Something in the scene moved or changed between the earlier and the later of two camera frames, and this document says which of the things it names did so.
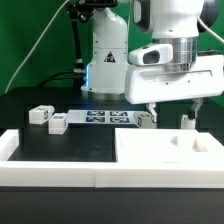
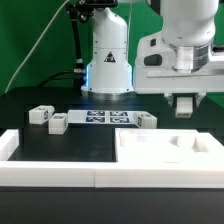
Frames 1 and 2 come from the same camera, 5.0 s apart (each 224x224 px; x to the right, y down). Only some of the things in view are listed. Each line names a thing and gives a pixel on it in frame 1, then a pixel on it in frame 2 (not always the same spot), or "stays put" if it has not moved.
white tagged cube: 187,123 to 184,107
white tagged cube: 40,114 stays put
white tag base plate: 102,117 stays put
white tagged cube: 144,120 stays put
